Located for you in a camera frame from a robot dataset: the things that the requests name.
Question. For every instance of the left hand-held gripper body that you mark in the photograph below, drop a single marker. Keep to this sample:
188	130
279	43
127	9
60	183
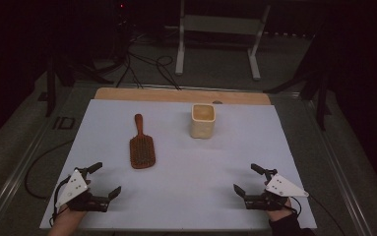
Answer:
74	188

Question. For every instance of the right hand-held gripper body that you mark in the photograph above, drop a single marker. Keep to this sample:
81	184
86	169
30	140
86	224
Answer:
282	188

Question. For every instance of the brown wooden hairbrush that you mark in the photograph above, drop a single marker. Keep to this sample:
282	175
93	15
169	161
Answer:
142	150

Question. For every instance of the cream square cup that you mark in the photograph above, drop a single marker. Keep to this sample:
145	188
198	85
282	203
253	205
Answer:
203	126

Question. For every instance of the person's right hand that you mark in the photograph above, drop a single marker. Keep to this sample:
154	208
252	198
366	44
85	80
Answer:
279	213

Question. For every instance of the person's left hand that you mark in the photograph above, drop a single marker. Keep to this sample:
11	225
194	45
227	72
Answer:
68	213

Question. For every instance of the black tripod stand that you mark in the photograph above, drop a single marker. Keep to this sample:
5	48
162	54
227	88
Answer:
317	82

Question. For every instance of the white metal stand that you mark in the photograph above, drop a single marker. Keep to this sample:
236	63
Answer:
222	24

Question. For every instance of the metal floor rail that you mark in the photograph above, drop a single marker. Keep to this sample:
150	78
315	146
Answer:
337	164
15	177

